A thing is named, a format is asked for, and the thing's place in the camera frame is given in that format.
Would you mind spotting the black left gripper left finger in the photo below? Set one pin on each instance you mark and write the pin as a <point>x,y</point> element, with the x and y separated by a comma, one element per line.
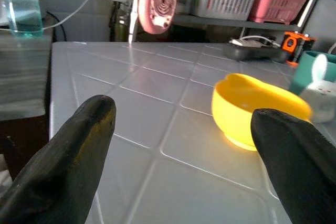
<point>60,169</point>

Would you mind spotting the grey wooden table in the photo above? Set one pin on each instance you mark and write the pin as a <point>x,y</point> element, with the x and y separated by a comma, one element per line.
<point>21,77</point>

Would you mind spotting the pink round fan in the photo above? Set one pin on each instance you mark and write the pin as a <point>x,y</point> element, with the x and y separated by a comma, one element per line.
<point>157,3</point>

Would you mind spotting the dark grey tray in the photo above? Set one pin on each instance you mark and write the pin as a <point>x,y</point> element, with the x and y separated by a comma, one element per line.
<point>246,54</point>

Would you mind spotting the orange black device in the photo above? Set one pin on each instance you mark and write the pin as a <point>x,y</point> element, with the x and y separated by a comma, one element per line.
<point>290,43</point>

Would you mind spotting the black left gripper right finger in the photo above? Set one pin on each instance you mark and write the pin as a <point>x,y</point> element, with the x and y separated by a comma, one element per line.
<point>296,169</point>

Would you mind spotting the teal cup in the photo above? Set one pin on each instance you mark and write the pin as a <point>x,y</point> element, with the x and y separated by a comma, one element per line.
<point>304,72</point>

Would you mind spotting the grey metal shelf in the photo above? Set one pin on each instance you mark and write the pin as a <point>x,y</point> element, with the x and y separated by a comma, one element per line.
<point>223,23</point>

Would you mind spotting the white fan pole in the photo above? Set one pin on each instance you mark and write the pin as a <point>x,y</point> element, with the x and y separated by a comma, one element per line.
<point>132,24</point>

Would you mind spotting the clear blue water bottle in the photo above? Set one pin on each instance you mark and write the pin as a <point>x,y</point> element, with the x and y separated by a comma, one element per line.
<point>26,11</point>

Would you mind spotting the white bunny figure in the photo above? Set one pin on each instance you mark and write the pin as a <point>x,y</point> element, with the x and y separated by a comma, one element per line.
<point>323,95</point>

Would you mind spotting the yellow plastic bowl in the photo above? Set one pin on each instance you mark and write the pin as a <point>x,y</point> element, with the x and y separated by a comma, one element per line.
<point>236,103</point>

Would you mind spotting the pink plastic basket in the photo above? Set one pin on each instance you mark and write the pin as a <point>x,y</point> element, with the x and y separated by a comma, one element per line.
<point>275,6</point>

